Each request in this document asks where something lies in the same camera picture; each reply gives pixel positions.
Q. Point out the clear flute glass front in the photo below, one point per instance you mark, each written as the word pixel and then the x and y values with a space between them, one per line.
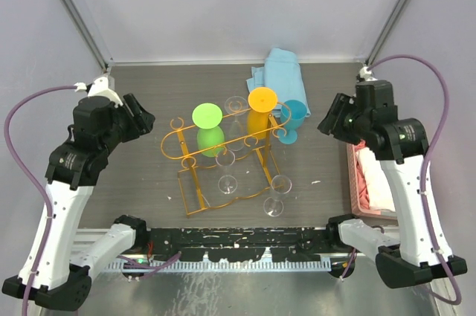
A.
pixel 280 188

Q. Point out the blue plastic wine glass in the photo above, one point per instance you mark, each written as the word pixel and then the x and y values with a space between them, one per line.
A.
pixel 292 115

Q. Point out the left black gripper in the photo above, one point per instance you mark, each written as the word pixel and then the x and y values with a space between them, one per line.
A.
pixel 140 120

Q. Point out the clear flute glass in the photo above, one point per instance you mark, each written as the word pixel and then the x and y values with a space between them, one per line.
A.
pixel 225 160
pixel 280 188
pixel 236 106

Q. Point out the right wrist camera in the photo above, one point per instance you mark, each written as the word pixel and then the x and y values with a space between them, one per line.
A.
pixel 365 74

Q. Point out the slotted cable duct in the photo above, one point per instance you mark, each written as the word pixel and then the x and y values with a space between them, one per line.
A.
pixel 265 264

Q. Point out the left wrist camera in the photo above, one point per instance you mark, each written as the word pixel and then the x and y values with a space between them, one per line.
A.
pixel 102 86

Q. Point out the orange plastic wine glass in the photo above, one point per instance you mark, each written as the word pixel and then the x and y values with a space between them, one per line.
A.
pixel 261 101

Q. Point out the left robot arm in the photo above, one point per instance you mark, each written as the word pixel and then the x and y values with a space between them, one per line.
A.
pixel 51 277

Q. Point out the gold wire glass rack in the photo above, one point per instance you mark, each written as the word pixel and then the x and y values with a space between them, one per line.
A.
pixel 186 136

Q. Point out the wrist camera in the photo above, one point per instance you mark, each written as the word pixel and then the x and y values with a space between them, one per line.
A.
pixel 102 86
pixel 365 74

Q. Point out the clear flute glass back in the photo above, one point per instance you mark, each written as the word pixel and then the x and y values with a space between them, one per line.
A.
pixel 236 106

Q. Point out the pink plastic basket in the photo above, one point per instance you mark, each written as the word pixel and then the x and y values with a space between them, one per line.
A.
pixel 354 200

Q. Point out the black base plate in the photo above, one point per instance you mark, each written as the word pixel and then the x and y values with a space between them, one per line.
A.
pixel 239 244

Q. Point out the green plastic wine glass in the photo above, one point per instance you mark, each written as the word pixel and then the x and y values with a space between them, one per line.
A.
pixel 207 117

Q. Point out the light blue folded cloth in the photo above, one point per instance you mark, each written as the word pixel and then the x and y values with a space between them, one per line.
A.
pixel 281 73

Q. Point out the white cloth in basket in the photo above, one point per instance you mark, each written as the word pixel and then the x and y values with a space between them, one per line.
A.
pixel 373 189

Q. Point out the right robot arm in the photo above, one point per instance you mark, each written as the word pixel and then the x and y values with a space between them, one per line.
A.
pixel 421 253

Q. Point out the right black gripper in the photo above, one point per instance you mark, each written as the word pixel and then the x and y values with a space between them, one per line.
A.
pixel 331 123

